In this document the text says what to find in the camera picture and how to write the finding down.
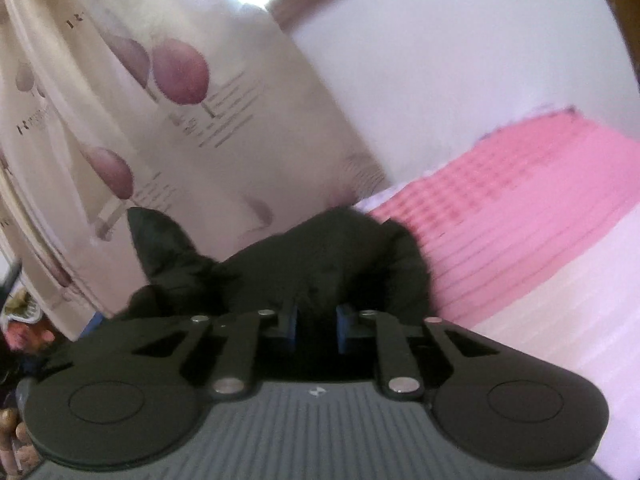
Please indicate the beige leaf print curtain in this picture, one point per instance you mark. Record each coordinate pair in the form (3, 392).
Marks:
(205, 110)

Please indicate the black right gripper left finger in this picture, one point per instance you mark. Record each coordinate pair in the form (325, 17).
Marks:
(131, 402)

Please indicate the black garment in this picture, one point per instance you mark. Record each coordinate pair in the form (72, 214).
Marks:
(339, 258)

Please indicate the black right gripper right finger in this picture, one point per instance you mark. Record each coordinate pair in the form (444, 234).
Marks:
(493, 402)

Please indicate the pink lilac checked bed sheet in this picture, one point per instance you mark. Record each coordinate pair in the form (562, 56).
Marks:
(532, 238)

